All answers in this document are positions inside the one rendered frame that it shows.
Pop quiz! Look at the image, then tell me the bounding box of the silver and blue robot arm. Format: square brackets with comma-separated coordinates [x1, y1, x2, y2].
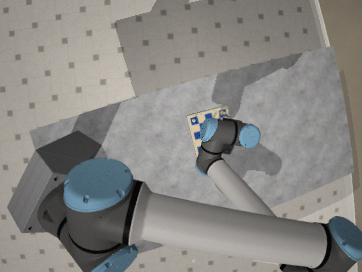
[37, 118, 362, 272]

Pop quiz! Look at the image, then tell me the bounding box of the blue and cream chessboard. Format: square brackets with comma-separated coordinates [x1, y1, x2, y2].
[187, 106, 230, 157]

